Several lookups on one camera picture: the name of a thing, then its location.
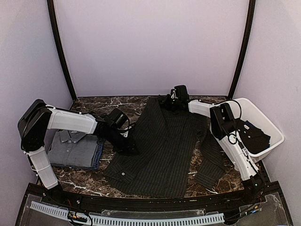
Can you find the white plastic bin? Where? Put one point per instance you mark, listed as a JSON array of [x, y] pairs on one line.
[[245, 110]]

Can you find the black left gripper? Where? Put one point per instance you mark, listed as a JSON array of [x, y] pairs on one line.
[[128, 147]]

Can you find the folded grey button shirt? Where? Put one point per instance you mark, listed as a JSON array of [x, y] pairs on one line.
[[72, 149]]

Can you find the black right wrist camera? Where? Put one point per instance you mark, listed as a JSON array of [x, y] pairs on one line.
[[180, 92]]

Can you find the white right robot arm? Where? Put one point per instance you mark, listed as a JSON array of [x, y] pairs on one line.
[[224, 128]]

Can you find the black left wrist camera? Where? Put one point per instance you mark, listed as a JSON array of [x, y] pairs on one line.
[[116, 118]]

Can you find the black front rail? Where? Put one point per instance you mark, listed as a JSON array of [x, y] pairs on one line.
[[94, 203]]

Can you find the left black frame post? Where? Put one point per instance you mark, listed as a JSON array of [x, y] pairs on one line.
[[59, 48]]

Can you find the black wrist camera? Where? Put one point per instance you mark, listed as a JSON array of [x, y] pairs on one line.
[[180, 92], [116, 118]]

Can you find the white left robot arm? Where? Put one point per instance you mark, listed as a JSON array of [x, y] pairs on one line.
[[40, 118]]

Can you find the black pinstriped long sleeve shirt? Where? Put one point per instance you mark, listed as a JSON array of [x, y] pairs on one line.
[[165, 141]]

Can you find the black shirt in bin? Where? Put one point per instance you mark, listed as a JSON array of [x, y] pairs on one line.
[[253, 138]]

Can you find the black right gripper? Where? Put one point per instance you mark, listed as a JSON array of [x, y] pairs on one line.
[[166, 103]]

